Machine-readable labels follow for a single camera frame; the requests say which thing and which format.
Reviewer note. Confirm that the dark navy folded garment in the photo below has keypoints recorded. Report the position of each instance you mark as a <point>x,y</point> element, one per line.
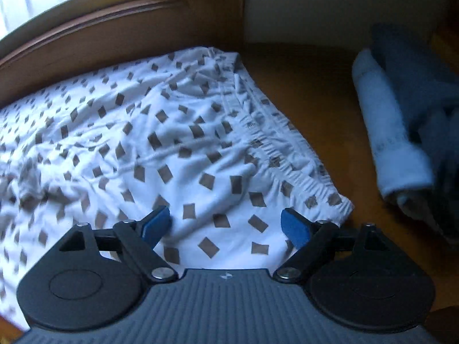
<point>427,93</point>

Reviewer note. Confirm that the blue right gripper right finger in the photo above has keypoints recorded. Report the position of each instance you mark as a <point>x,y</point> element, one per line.
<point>314,243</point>

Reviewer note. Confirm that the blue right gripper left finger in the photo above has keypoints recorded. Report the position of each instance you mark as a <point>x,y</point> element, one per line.
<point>138,240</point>

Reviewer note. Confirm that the white patterned pyjama pants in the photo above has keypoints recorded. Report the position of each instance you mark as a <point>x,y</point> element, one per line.
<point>189,130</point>

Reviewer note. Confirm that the rolled light blue towel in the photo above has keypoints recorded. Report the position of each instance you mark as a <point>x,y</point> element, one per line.
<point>403,171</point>

